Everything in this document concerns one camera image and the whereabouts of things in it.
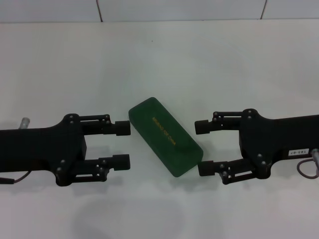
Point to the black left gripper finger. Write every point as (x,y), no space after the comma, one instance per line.
(122,128)
(121,161)

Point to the green glasses case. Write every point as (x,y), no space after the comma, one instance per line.
(164,137)

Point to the silver connector post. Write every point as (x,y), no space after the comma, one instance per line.
(25,123)
(316,159)

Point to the silver right connector post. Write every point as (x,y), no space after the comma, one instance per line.
(316,159)

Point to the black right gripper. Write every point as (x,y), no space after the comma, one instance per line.
(274,142)

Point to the silver left connector post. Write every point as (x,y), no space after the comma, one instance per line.
(25,123)

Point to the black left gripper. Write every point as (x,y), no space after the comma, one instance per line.
(37,149)

